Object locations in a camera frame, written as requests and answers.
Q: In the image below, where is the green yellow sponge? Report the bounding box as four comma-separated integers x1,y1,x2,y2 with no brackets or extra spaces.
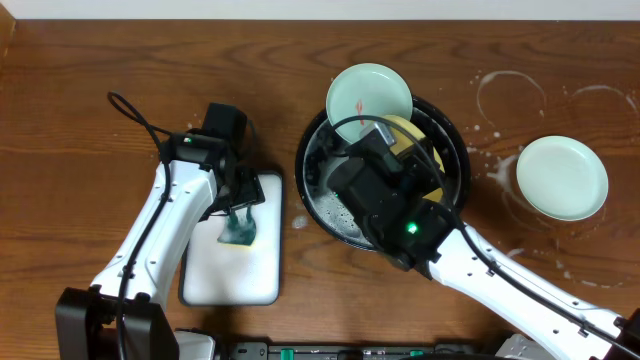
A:
217,213,257,246

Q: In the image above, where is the yellow plate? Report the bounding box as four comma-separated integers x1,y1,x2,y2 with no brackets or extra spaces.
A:
382,114,446,203

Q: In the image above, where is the mint green plate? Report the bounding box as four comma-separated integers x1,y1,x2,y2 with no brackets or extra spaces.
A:
325,63,413,125
516,135,609,222

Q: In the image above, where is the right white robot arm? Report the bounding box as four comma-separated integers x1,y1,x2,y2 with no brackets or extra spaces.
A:
327,131,639,359

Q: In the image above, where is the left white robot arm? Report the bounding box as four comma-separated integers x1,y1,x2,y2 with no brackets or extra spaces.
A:
55,131,264,360

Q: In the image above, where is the round black wash tray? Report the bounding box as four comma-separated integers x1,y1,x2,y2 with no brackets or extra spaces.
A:
295,96,471,251

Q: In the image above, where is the black rectangular foam tray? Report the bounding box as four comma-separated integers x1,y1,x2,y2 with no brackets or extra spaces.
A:
179,172,284,307

